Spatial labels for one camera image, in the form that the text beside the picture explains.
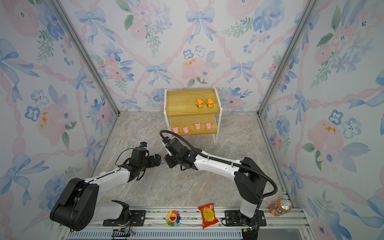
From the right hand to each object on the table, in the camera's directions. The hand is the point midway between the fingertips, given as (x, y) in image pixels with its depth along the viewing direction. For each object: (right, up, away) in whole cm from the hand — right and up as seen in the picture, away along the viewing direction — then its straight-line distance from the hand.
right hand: (167, 156), depth 82 cm
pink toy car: (-4, -4, +9) cm, 11 cm away
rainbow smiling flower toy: (+4, -29, -9) cm, 30 cm away
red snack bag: (+22, -28, -10) cm, 37 cm away
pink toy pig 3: (+10, +14, +5) cm, 18 cm away
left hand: (-10, -2, +9) cm, 13 cm away
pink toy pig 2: (+17, +16, +7) cm, 24 cm away
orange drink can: (+54, -20, -14) cm, 60 cm away
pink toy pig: (+23, +17, +6) cm, 29 cm away
